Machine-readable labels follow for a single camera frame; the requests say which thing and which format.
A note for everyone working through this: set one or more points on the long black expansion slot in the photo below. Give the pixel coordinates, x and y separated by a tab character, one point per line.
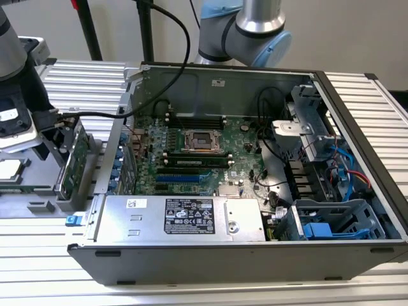
178	170

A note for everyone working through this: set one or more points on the blue expansion slot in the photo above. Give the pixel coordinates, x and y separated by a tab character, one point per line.
177	178

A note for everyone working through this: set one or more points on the grey open PC case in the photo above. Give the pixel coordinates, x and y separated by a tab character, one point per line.
223	264

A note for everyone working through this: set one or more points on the green graphics card black cooler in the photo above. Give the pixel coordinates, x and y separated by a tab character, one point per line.
76	165

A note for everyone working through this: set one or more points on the CPU socket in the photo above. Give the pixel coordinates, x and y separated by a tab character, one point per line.
201	140

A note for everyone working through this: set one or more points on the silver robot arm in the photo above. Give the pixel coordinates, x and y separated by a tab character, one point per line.
252	19

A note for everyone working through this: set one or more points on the silver finned heatsink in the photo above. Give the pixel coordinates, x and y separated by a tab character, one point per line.
229	191

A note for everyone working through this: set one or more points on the grey parts rack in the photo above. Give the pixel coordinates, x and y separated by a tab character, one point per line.
41	178

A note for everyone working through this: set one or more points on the round coin battery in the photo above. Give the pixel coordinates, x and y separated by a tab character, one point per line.
244	127

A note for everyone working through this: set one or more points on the silver CPU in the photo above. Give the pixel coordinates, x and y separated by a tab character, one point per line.
11	169

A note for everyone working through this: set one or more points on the blue case latch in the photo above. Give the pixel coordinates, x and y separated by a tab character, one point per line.
72	220

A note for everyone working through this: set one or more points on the empty blue disk carrier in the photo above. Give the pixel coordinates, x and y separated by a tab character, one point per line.
317	229

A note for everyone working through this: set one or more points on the grey plastic disk bay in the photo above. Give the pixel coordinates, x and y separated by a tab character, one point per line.
334	208

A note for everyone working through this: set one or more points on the black stand leg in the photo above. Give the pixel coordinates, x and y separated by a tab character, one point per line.
147	41
90	35

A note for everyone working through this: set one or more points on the black plastic drive bay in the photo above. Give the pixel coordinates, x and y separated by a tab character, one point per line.
303	178

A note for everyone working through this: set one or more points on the silver metal drive cage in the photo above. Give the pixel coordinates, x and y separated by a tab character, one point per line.
287	130

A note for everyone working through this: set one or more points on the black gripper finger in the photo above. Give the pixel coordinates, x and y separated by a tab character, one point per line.
67	134

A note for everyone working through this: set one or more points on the silver power supply unit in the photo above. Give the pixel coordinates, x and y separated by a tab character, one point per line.
134	223

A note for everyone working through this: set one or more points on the green RAM stick white label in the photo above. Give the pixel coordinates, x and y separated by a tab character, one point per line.
191	163

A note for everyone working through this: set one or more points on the green motherboard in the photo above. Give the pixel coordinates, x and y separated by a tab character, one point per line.
236	150

